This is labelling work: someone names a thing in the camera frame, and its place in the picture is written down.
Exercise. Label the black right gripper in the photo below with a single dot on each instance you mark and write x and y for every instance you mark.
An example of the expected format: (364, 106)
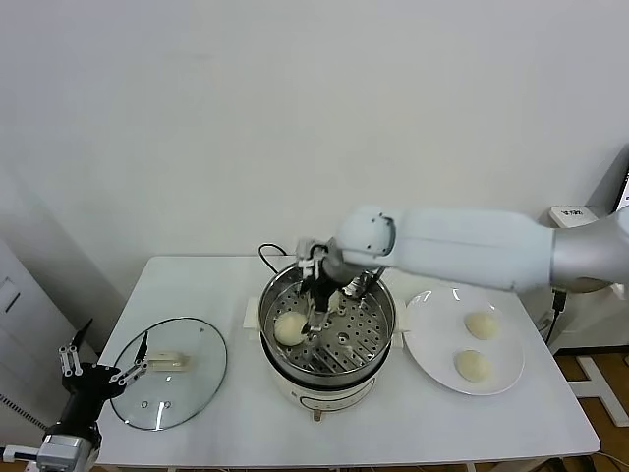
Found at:
(326, 285)

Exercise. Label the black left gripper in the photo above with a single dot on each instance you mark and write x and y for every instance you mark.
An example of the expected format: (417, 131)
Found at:
(88, 381)

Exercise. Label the round white steamed baozi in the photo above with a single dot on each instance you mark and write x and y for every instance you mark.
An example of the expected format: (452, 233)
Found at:
(481, 325)
(473, 366)
(336, 304)
(289, 329)

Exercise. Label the round glass pot lid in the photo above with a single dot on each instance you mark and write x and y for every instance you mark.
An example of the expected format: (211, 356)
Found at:
(196, 373)

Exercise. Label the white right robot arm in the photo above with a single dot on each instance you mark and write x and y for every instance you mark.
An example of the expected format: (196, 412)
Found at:
(467, 246)

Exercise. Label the stainless steel steamer basket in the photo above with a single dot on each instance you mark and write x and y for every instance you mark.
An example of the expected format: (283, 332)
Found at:
(363, 339)

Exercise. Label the grey white cabinet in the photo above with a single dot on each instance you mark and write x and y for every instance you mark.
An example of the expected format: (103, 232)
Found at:
(29, 344)

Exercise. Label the white electric cooker base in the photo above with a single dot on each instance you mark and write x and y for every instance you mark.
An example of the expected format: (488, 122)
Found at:
(334, 393)

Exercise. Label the large white plate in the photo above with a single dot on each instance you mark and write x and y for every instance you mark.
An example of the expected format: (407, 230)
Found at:
(432, 319)

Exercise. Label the white side desk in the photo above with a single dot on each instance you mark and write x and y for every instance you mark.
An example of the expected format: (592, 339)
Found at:
(575, 215)

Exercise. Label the black laptop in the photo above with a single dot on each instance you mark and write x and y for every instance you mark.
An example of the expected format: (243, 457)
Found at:
(624, 189)

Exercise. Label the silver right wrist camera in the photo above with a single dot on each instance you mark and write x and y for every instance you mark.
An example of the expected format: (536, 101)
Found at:
(309, 251)

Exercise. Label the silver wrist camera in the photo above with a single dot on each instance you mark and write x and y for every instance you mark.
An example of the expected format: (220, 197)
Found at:
(66, 450)
(309, 251)

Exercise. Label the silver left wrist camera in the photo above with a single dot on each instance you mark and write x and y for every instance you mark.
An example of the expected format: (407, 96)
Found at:
(66, 450)

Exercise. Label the white wall socket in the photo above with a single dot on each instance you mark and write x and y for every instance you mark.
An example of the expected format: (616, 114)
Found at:
(546, 320)

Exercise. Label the white floor base frame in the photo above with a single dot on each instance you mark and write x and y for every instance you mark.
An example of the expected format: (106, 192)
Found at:
(597, 386)

